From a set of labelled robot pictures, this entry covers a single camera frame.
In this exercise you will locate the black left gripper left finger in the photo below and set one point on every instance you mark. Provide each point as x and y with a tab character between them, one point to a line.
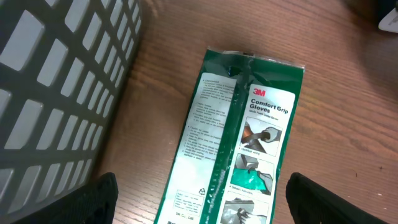
93	203

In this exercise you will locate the green 3M package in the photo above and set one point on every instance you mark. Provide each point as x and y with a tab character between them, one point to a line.
228	161

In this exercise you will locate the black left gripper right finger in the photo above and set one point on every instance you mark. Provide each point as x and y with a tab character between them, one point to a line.
310	203

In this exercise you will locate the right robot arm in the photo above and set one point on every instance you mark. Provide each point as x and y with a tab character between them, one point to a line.
389	22

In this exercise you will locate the grey plastic mesh basket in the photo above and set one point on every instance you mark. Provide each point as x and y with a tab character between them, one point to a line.
63	63

